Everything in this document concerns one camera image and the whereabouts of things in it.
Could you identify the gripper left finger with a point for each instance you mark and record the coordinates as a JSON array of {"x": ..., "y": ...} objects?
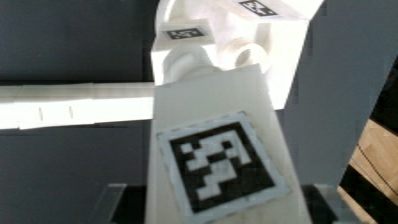
[{"x": 119, "y": 208}]

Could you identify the white stool leg front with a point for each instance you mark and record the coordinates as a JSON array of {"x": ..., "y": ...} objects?
[{"x": 185, "y": 33}]

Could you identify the white stool leg with tag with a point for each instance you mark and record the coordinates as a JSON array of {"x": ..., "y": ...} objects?
[{"x": 272, "y": 9}]

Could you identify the white L-shaped wall fixture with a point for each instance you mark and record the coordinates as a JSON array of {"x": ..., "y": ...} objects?
[{"x": 59, "y": 105}]

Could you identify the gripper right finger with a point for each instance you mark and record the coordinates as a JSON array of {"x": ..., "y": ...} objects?
[{"x": 329, "y": 210}]

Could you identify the wooden object at edge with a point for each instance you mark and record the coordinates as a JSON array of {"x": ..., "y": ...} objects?
[{"x": 368, "y": 186}]

